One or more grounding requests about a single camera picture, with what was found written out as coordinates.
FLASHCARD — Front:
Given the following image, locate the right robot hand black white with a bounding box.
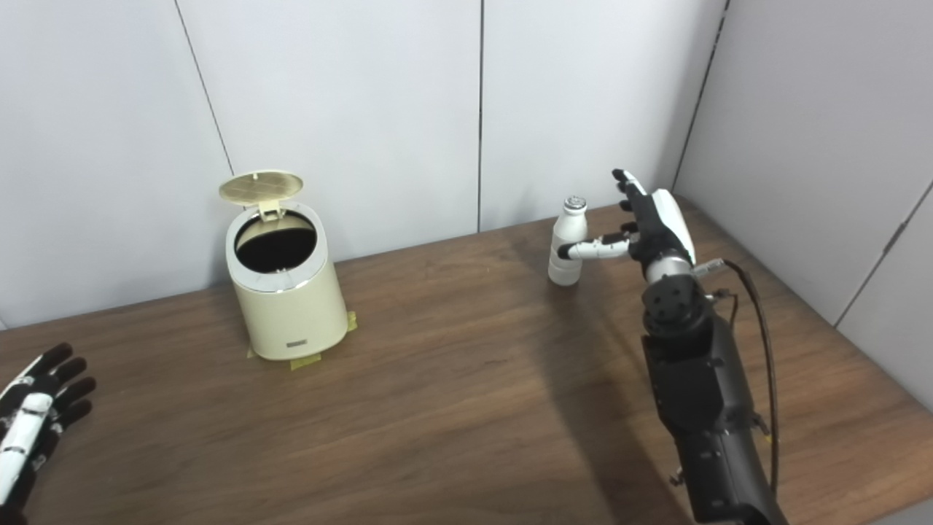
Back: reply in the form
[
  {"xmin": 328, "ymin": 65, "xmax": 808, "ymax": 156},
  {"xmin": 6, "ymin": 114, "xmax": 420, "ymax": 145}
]
[{"xmin": 558, "ymin": 169, "xmax": 697, "ymax": 281}]

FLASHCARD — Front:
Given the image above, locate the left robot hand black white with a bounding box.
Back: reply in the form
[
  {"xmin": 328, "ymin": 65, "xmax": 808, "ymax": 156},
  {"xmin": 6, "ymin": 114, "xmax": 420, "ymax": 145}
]
[{"xmin": 0, "ymin": 343, "xmax": 97, "ymax": 525}]

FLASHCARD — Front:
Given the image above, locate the small white plastic bottle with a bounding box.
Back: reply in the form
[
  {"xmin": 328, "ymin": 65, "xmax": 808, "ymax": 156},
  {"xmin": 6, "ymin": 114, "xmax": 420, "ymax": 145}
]
[{"xmin": 548, "ymin": 195, "xmax": 588, "ymax": 287}]

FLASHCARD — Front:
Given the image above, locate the cream-colored bin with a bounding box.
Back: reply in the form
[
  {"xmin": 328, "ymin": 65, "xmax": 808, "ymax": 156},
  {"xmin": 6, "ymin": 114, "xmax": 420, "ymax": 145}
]
[{"xmin": 219, "ymin": 171, "xmax": 349, "ymax": 362}]

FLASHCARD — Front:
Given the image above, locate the round cream bin lid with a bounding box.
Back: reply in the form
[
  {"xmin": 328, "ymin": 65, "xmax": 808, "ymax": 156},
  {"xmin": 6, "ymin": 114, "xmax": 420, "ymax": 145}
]
[{"xmin": 219, "ymin": 171, "xmax": 305, "ymax": 219}]

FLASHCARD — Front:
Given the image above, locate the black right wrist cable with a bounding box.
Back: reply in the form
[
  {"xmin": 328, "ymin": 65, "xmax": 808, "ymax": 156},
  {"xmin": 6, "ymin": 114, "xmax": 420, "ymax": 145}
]
[{"xmin": 692, "ymin": 259, "xmax": 779, "ymax": 497}]

